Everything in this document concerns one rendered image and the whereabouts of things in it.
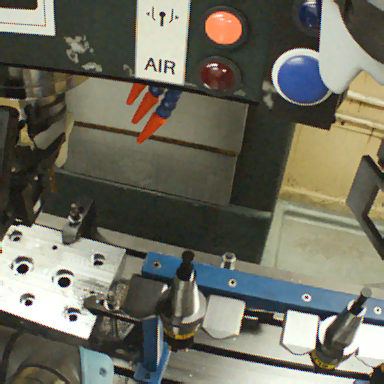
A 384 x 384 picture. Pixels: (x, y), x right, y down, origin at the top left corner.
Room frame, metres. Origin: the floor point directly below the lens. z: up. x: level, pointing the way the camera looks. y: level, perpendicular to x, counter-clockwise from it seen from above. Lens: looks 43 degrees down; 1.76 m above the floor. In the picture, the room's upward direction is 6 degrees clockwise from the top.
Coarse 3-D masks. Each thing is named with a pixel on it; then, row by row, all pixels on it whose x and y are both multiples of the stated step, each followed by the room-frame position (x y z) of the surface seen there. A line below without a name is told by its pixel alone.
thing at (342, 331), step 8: (344, 312) 0.32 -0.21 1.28; (352, 312) 0.31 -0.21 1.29; (336, 320) 0.32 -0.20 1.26; (344, 320) 0.31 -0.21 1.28; (352, 320) 0.31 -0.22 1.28; (360, 320) 0.31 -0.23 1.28; (328, 328) 0.32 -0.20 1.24; (336, 328) 0.31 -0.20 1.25; (344, 328) 0.31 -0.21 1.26; (352, 328) 0.30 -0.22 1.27; (328, 336) 0.31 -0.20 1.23; (336, 336) 0.31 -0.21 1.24; (344, 336) 0.30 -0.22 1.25; (352, 336) 0.30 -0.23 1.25; (336, 344) 0.30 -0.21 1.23; (344, 344) 0.30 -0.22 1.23
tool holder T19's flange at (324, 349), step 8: (328, 320) 0.34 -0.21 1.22; (320, 328) 0.33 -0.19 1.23; (320, 336) 0.32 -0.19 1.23; (360, 336) 0.32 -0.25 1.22; (320, 344) 0.31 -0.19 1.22; (328, 344) 0.31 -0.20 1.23; (352, 344) 0.31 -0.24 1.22; (320, 352) 0.30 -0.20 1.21; (328, 352) 0.29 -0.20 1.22; (336, 352) 0.30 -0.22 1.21; (344, 352) 0.29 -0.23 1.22; (352, 352) 0.29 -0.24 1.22; (344, 360) 0.29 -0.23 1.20
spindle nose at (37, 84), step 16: (0, 80) 0.41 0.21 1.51; (16, 80) 0.41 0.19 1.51; (32, 80) 0.41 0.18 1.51; (48, 80) 0.42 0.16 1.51; (64, 80) 0.43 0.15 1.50; (80, 80) 0.45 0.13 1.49; (0, 96) 0.41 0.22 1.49; (16, 96) 0.41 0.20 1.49; (32, 96) 0.41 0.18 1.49; (48, 96) 0.42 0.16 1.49
